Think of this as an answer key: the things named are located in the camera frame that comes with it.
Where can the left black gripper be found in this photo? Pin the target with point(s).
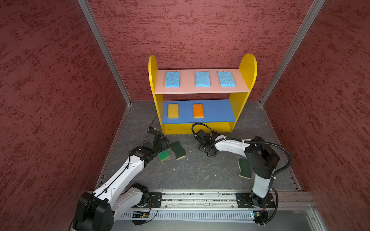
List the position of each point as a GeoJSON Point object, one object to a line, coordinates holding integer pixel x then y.
{"type": "Point", "coordinates": [165, 143]}

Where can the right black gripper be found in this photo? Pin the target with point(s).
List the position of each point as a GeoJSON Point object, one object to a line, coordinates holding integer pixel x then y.
{"type": "Point", "coordinates": [201, 147]}

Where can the orange sponge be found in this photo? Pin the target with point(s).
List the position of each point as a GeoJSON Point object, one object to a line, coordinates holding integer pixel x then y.
{"type": "Point", "coordinates": [198, 111]}

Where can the yellow sponge front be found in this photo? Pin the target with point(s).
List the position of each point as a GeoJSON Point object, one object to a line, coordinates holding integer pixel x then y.
{"type": "Point", "coordinates": [173, 111]}

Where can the blue sponge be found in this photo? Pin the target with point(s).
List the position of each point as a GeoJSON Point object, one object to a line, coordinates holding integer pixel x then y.
{"type": "Point", "coordinates": [203, 79]}
{"type": "Point", "coordinates": [226, 79]}
{"type": "Point", "coordinates": [172, 79]}

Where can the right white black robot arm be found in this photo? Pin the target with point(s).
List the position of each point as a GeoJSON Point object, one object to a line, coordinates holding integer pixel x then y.
{"type": "Point", "coordinates": [260, 157]}

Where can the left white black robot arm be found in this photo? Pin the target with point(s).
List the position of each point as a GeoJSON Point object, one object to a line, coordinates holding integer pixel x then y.
{"type": "Point", "coordinates": [97, 211]}

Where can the yellow shelf with coloured boards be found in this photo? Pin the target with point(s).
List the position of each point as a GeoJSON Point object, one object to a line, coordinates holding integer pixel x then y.
{"type": "Point", "coordinates": [221, 115]}

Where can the bright green sponge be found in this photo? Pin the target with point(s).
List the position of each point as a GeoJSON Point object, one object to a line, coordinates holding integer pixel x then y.
{"type": "Point", "coordinates": [164, 155]}

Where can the dark green wavy sponge left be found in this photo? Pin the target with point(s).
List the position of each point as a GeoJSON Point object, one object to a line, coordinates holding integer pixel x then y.
{"type": "Point", "coordinates": [178, 150]}

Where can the dark green wavy sponge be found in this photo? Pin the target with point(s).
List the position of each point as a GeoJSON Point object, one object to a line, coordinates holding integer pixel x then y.
{"type": "Point", "coordinates": [245, 169]}
{"type": "Point", "coordinates": [178, 150]}

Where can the dark green wavy sponge right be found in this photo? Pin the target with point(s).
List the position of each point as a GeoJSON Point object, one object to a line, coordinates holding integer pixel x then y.
{"type": "Point", "coordinates": [245, 169]}

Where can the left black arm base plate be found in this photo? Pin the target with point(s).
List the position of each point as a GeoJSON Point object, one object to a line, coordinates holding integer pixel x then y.
{"type": "Point", "coordinates": [150, 199]}

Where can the aluminium rail frame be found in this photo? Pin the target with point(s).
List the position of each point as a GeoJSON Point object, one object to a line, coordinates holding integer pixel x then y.
{"type": "Point", "coordinates": [222, 206]}

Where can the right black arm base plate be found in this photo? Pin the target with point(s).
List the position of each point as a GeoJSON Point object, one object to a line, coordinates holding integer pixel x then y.
{"type": "Point", "coordinates": [246, 200]}

